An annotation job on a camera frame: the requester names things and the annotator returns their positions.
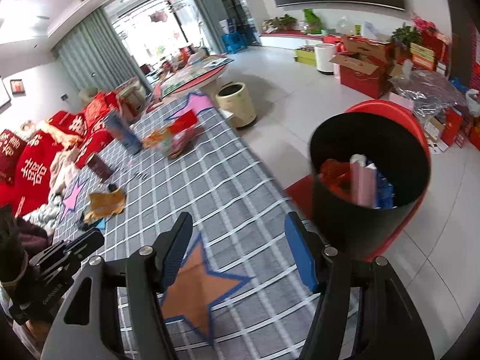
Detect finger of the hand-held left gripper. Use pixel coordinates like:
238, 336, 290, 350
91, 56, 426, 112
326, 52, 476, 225
28, 227, 106, 272

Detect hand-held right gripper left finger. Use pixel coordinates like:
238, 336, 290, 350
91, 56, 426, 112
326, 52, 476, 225
41, 212, 194, 360

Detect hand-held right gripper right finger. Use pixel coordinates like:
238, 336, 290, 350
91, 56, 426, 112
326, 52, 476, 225
284, 212, 436, 360

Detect black trash bin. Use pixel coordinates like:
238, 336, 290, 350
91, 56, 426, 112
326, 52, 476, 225
307, 112, 431, 262

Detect red orange plastic bag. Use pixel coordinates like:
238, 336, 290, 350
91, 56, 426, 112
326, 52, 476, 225
318, 158, 357, 196

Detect pink paper box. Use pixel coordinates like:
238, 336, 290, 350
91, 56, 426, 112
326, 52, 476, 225
350, 154, 378, 209

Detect blue plastic packet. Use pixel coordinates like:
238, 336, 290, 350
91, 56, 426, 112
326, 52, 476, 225
375, 172, 397, 209

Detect person's left forearm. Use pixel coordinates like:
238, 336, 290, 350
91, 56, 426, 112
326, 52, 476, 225
0, 204, 50, 350

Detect cream trash can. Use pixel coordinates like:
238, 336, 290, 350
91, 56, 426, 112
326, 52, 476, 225
215, 82, 258, 128

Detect red trash bin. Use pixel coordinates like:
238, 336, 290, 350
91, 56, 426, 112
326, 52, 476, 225
285, 100, 433, 262

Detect white trash can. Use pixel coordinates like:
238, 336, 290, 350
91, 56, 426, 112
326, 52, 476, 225
314, 43, 336, 76

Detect orange yellow wrapper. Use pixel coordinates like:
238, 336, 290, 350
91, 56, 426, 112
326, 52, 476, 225
83, 188, 127, 224

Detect grey checked star tablecloth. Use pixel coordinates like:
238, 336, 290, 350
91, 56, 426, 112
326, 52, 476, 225
49, 90, 361, 360

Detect beige blanket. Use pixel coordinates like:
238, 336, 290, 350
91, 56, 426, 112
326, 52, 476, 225
49, 148, 82, 193

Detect small dark red box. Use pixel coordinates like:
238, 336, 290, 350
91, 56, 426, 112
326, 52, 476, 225
86, 153, 115, 181

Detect red printed cushion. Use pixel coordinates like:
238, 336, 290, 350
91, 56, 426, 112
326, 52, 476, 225
0, 129, 29, 185
14, 133, 58, 215

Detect orange green snack packet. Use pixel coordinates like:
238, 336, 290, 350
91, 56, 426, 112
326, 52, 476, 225
142, 125, 205, 159

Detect tall blue carton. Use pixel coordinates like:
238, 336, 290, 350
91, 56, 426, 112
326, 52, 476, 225
102, 113, 142, 155

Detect red snack packet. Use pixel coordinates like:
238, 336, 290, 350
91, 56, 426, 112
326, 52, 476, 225
164, 110, 199, 133

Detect red printed gift box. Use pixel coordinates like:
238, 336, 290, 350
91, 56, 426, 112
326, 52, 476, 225
77, 92, 140, 169

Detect round red-topped table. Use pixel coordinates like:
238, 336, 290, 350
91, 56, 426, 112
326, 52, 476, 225
148, 55, 230, 100

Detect open red cardboard box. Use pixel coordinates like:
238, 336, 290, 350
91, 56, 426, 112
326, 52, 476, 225
329, 50, 394, 100

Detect wide green curtain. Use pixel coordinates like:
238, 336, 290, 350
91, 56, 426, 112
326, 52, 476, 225
50, 7, 151, 95

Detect green gift boxes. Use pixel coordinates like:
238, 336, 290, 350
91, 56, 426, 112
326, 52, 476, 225
293, 45, 318, 68

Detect red gift bag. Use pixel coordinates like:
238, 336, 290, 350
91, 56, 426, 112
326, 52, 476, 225
440, 107, 464, 153

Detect silver plastic-wrapped bundle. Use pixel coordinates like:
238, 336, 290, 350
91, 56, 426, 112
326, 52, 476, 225
390, 69, 469, 121

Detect low white television cabinet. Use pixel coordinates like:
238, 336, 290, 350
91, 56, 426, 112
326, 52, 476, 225
260, 30, 327, 50

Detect blue plastic stool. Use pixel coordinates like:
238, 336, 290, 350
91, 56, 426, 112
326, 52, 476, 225
221, 32, 248, 54

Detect brown cardboard box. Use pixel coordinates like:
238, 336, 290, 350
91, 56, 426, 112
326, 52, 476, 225
339, 34, 395, 57

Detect small green potted plant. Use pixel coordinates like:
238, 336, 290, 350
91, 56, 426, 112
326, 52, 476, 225
270, 14, 299, 31

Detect white plastic bag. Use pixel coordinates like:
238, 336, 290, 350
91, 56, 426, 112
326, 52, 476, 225
465, 88, 480, 117

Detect green toy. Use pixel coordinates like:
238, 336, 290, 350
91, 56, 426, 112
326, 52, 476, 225
302, 8, 323, 35

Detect large green potted plant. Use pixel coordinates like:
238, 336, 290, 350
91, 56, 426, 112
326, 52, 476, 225
391, 24, 423, 48

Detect pink flower bouquet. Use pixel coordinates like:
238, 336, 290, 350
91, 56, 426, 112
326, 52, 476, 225
410, 15, 438, 33

